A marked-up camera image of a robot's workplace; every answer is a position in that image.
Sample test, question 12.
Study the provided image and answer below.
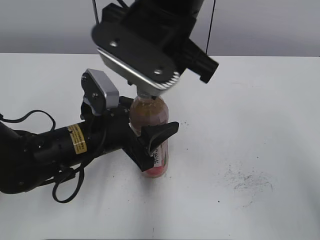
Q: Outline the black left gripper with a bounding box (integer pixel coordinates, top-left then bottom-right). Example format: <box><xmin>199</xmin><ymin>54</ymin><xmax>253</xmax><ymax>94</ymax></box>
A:
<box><xmin>79</xmin><ymin>96</ymin><xmax>179</xmax><ymax>172</ymax></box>

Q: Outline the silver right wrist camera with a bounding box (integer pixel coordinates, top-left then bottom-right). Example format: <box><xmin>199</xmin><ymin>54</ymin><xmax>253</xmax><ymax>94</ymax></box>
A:
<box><xmin>91</xmin><ymin>3</ymin><xmax>181</xmax><ymax>97</ymax></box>

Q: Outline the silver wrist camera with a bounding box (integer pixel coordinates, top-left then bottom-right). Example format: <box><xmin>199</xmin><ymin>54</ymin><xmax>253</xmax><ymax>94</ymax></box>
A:
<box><xmin>81</xmin><ymin>68</ymin><xmax>120</xmax><ymax>116</ymax></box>
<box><xmin>91</xmin><ymin>3</ymin><xmax>181</xmax><ymax>97</ymax></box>

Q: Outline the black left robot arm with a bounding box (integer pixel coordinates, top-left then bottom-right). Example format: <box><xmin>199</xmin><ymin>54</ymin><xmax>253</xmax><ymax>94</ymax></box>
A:
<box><xmin>0</xmin><ymin>97</ymin><xmax>179</xmax><ymax>194</ymax></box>

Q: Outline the thin black cable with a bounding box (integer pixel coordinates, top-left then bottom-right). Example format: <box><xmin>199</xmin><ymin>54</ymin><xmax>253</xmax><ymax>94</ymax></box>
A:
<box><xmin>205</xmin><ymin>0</ymin><xmax>217</xmax><ymax>56</ymax></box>

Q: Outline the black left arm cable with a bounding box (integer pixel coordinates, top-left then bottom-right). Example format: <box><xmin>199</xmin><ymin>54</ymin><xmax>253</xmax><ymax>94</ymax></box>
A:
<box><xmin>0</xmin><ymin>109</ymin><xmax>85</xmax><ymax>204</ymax></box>

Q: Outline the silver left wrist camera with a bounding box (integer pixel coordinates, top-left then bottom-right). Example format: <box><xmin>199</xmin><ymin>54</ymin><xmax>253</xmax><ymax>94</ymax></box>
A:
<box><xmin>81</xmin><ymin>68</ymin><xmax>120</xmax><ymax>116</ymax></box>

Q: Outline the oolong tea bottle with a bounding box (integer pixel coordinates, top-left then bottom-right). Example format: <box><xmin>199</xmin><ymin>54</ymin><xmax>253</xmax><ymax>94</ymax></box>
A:
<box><xmin>128</xmin><ymin>92</ymin><xmax>171</xmax><ymax>179</ymax></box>

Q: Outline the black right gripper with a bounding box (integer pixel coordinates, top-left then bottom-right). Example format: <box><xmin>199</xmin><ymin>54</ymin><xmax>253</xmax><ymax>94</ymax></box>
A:
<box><xmin>119</xmin><ymin>0</ymin><xmax>219</xmax><ymax>83</ymax></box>

